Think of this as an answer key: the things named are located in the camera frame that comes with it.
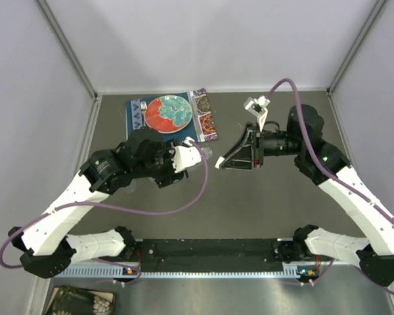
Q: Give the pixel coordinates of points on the aluminium frame rail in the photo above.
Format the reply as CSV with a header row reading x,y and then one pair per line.
x,y
321,242

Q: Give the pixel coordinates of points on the grey slotted cable duct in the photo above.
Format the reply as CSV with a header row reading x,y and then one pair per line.
x,y
287,271

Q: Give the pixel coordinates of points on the white bottle cap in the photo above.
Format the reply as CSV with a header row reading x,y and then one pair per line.
x,y
220,160

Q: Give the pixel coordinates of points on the clear bottle orange base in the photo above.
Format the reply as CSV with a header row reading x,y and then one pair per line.
x,y
203,154

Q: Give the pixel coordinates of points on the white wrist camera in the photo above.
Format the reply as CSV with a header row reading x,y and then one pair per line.
x,y
185,156
258,108

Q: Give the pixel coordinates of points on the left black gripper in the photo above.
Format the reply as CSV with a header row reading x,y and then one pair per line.
x,y
171,175

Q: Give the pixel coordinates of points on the floral patterned box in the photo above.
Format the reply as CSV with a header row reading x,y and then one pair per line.
x,y
75,301

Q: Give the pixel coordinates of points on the silver knife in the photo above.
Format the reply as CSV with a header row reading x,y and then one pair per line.
x,y
196,120

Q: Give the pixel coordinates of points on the colourful mandala napkin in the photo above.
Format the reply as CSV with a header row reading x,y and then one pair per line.
x,y
207,124

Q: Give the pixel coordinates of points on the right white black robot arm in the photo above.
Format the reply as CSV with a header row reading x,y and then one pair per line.
x,y
329,170

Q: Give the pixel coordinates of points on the silver fork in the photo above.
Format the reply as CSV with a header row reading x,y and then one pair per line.
x,y
143,112

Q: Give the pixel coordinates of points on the blue patterned placemat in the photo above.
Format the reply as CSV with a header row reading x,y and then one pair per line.
x,y
134,118

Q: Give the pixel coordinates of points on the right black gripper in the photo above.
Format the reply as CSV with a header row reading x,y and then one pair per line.
x,y
244,159

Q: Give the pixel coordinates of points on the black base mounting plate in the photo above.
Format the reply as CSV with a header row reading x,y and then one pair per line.
x,y
219,255

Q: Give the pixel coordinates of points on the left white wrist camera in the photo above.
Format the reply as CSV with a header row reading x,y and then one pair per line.
x,y
185,156

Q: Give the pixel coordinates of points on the red teal patterned plate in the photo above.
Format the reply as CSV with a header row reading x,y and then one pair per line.
x,y
168,114

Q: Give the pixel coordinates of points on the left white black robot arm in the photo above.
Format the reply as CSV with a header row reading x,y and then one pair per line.
x,y
47,246

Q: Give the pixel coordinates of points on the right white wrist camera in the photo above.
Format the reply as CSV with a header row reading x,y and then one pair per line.
x,y
258,108

